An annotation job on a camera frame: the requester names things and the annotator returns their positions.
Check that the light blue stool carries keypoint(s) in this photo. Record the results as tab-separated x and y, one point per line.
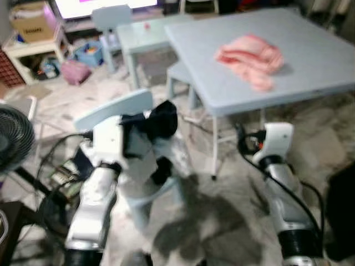
180	72

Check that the light blue curved-back chair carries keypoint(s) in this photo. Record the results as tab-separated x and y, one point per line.
116	108

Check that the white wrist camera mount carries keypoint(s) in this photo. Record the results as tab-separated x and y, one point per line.
108	141
277	141

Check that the green electronic board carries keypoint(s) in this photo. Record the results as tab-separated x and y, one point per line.
65	180

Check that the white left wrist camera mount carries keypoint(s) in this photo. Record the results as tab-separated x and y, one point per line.
108	141

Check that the white low shelf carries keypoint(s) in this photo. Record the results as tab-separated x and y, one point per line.
33	49

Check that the black floor fan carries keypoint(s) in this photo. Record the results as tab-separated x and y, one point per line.
14	138

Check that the small light blue chair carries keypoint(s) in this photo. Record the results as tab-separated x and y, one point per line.
111	16

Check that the cardboard box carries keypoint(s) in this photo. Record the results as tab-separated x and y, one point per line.
33	27

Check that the pink fabric bag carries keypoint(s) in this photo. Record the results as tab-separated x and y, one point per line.
76	72

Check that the large light blue table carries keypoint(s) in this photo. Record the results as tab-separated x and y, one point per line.
310	61

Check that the small pink object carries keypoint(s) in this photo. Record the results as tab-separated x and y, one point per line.
147	26

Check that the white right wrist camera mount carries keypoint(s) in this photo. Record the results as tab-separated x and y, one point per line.
277	141

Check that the pink orange child garment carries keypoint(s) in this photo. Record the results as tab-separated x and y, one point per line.
249	58

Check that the small light blue table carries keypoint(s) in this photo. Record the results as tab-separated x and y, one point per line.
141	39

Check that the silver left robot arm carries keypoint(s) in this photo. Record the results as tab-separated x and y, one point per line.
91	210

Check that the television screen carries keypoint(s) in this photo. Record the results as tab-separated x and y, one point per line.
105	5

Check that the navy white garment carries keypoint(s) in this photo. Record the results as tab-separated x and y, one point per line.
158	119

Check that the blue storage bin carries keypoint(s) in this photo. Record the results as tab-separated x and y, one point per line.
89	55

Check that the dark brown side table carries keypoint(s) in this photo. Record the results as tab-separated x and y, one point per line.
11	233

